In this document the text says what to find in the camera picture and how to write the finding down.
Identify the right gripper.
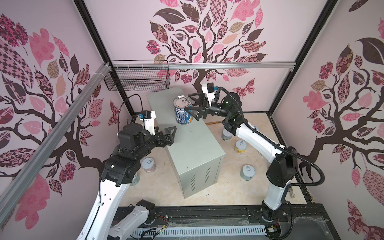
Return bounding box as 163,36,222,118
186,92,231,124

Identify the large blue labelled can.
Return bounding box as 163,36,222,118
173,96,193,125

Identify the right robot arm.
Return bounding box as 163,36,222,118
186,86,325,222

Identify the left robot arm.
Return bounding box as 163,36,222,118
78,123,177,240

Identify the wooden knife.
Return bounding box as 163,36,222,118
205,121,223,126

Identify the grey metal cabinet box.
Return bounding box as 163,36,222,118
147,87,226,198

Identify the white green labelled can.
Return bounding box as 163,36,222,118
222,129,233,142

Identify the teal labelled can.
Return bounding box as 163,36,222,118
131,173,140,186

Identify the yellow labelled can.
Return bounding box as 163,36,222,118
235,140,248,154

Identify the pale blue labelled can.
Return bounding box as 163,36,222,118
240,165,256,181

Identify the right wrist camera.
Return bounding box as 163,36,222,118
202,83,217,105

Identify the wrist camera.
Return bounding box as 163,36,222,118
202,83,217,105
139,111,156,135

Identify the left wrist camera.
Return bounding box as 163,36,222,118
139,111,156,135

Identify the horizontal aluminium rail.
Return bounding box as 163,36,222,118
113,62,296,70

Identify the black wire basket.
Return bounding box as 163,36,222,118
104,60,171,92

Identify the white slotted cable duct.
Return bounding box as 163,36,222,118
130,226,267,239

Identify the diagonal aluminium rail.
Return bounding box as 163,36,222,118
1,63,111,224

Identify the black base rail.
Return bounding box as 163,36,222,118
112,203,339,240

